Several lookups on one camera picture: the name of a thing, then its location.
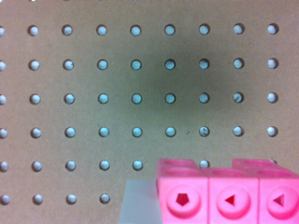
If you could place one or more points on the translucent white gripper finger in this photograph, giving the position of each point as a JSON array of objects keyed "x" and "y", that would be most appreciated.
[{"x": 140, "y": 203}]

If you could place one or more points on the pink block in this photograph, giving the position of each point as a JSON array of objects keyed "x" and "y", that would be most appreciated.
[{"x": 249, "y": 192}]

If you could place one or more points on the brown pegboard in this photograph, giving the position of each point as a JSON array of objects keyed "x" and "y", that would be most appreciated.
[{"x": 99, "y": 90}]

